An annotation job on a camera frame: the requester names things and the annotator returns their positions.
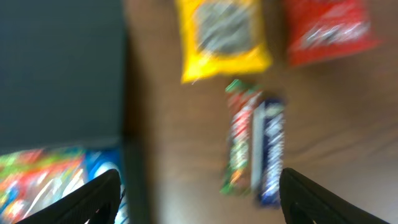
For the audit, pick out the blue Oreo cookie pack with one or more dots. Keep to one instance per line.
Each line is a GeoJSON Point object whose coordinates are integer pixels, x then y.
{"type": "Point", "coordinates": [102, 162]}

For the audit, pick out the black gift box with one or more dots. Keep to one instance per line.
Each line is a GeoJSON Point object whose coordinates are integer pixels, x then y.
{"type": "Point", "coordinates": [63, 68]}

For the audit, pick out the red green KitKat bar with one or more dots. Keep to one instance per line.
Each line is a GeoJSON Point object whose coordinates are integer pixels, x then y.
{"type": "Point", "coordinates": [242, 101]}

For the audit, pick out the purple Dairy Milk bar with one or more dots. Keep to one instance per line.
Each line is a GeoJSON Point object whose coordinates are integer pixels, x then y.
{"type": "Point", "coordinates": [267, 151]}

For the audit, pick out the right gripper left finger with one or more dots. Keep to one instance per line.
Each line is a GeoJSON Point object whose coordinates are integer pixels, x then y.
{"type": "Point", "coordinates": [96, 202]}

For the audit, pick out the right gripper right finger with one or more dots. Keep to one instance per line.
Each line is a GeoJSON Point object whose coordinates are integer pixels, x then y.
{"type": "Point", "coordinates": [303, 201]}

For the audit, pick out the green Haribo worms bag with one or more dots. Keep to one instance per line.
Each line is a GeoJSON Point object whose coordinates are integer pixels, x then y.
{"type": "Point", "coordinates": [34, 179]}

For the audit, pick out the red Hacks candy bag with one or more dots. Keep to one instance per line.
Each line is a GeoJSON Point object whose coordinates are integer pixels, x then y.
{"type": "Point", "coordinates": [324, 29]}

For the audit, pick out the yellow sunflower seed bag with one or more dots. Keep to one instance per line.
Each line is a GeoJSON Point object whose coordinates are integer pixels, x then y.
{"type": "Point", "coordinates": [224, 37]}

